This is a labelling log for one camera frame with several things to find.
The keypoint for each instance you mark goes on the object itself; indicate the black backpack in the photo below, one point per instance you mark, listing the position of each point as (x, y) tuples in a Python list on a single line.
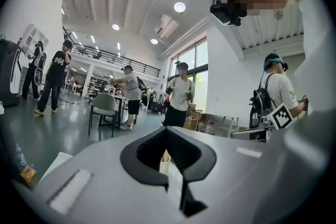
[(258, 105)]

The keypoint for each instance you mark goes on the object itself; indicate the yellow snack packet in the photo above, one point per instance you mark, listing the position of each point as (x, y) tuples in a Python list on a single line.
[(27, 173)]

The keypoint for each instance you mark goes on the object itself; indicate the person's white t-shirt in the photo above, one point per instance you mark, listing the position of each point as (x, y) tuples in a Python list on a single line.
[(320, 73)]

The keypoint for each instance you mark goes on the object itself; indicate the clear plastic bottle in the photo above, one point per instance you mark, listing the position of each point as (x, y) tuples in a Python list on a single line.
[(20, 157)]

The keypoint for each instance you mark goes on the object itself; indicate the ceiling air conditioner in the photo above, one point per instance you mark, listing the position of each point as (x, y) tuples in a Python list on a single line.
[(168, 26)]

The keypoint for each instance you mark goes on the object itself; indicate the dark gray white machine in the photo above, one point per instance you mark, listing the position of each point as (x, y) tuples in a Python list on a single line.
[(10, 73)]

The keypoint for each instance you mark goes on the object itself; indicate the white washbasin counter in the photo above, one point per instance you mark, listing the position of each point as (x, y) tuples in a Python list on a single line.
[(59, 162)]

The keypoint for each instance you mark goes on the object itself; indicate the wooden spatula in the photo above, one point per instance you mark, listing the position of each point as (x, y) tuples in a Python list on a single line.
[(164, 158)]

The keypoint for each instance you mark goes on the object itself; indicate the white wall cabinet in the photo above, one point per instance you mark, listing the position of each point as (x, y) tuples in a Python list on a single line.
[(32, 36)]

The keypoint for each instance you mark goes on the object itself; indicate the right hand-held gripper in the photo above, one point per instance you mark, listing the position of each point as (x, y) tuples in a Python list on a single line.
[(282, 118)]

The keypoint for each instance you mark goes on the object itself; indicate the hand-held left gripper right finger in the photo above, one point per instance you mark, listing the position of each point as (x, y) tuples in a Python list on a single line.
[(231, 165)]

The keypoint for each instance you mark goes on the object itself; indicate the round ceiling light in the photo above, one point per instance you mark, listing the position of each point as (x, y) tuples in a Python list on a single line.
[(115, 26), (179, 7), (154, 41)]

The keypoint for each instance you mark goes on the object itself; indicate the large window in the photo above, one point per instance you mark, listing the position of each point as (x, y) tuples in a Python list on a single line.
[(200, 52)]

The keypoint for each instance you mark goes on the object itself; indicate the black balcony railing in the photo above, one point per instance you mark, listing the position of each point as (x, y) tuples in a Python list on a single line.
[(118, 60)]

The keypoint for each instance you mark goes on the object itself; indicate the gray chair with black legs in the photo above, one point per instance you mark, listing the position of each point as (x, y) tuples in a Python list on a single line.
[(103, 103)]

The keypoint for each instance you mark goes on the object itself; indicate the black head camera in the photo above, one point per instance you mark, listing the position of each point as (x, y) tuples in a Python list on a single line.
[(225, 14)]

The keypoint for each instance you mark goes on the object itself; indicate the beige cup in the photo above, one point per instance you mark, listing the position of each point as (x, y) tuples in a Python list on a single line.
[(165, 167)]

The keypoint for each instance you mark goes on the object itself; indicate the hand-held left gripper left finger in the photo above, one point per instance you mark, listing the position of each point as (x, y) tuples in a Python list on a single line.
[(105, 191)]

